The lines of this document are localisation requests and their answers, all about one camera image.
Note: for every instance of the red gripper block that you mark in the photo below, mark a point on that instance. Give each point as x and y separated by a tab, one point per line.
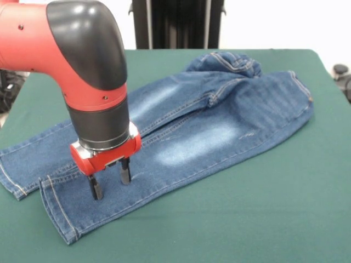
109	160

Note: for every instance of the blue denim jeans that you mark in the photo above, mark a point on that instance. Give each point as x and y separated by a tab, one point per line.
192	137

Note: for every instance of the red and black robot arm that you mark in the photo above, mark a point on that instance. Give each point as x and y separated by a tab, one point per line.
82	63

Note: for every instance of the dark green table cloth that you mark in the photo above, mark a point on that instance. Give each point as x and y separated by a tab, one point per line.
246	205

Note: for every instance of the black round-topped device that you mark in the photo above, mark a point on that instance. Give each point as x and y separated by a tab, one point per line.
341	69

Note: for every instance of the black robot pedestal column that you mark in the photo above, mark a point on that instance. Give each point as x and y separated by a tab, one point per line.
178	24

